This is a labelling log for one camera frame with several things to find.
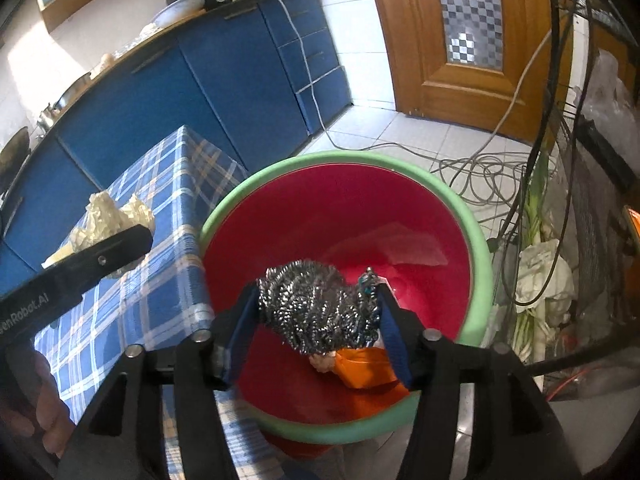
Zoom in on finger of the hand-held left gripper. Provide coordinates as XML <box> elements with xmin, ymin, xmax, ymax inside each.
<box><xmin>40</xmin><ymin>225</ymin><xmax>154</xmax><ymax>301</ymax></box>

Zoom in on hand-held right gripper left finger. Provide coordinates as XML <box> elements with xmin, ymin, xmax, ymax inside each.
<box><xmin>57</xmin><ymin>282</ymin><xmax>261</xmax><ymax>480</ymax></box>

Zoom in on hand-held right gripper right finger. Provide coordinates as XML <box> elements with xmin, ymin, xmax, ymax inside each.
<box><xmin>372</xmin><ymin>282</ymin><xmax>583</xmax><ymax>480</ymax></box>

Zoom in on cream paper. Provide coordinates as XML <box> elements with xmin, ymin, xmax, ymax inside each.
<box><xmin>70</xmin><ymin>191</ymin><xmax>156</xmax><ymax>281</ymax></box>

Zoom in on orange plastic bag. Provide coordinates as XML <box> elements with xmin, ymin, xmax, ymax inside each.
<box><xmin>335</xmin><ymin>345</ymin><xmax>421</xmax><ymax>421</ymax></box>

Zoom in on steel wool scourer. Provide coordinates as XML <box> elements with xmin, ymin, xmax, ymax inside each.
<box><xmin>256</xmin><ymin>259</ymin><xmax>383</xmax><ymax>356</ymax></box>

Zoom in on red basin with green rim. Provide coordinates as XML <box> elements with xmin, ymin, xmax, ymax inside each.
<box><xmin>199</xmin><ymin>150</ymin><xmax>493</xmax><ymax>446</ymax></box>

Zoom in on person's left hand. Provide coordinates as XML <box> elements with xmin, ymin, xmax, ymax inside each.
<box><xmin>27</xmin><ymin>347</ymin><xmax>76</xmax><ymax>456</ymax></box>

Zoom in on blue plaid tablecloth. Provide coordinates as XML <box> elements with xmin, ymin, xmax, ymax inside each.
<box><xmin>32</xmin><ymin>125</ymin><xmax>281</xmax><ymax>480</ymax></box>

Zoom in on yellow sponge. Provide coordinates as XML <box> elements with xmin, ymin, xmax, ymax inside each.
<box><xmin>42</xmin><ymin>247</ymin><xmax>76</xmax><ymax>268</ymax></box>

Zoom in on dark wok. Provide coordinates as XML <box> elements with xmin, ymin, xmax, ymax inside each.
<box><xmin>0</xmin><ymin>127</ymin><xmax>32</xmax><ymax>196</ymax></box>

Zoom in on white plastic bag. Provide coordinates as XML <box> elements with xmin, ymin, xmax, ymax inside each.
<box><xmin>515</xmin><ymin>239</ymin><xmax>576</xmax><ymax>316</ymax></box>

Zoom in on blue kitchen cabinet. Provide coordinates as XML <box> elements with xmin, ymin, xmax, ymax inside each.
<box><xmin>0</xmin><ymin>0</ymin><xmax>353</xmax><ymax>281</ymax></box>

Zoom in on large metal bowl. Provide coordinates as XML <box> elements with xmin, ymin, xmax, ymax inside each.
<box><xmin>52</xmin><ymin>72</ymin><xmax>93</xmax><ymax>111</ymax></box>

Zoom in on green onions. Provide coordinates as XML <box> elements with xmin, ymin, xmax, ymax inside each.
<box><xmin>515</xmin><ymin>155</ymin><xmax>556</xmax><ymax>356</ymax></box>

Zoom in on white bowl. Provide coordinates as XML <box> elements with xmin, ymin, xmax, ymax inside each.
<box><xmin>150</xmin><ymin>0</ymin><xmax>207</xmax><ymax>28</ymax></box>

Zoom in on wooden door with glass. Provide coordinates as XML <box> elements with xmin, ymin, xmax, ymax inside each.
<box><xmin>362</xmin><ymin>0</ymin><xmax>581</xmax><ymax>143</ymax></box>

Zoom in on clear plastic bag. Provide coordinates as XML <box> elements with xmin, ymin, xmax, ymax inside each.
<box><xmin>585</xmin><ymin>50</ymin><xmax>640</xmax><ymax>161</ymax></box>

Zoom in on grey coiled cable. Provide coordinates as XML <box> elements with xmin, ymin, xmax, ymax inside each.
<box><xmin>430</xmin><ymin>152</ymin><xmax>526</xmax><ymax>207</ymax></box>

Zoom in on white power cable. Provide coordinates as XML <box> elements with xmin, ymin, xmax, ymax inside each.
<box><xmin>250</xmin><ymin>0</ymin><xmax>556</xmax><ymax>171</ymax></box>

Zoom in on black wire rack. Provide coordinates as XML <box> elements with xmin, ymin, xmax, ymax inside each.
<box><xmin>495</xmin><ymin>0</ymin><xmax>640</xmax><ymax>376</ymax></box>

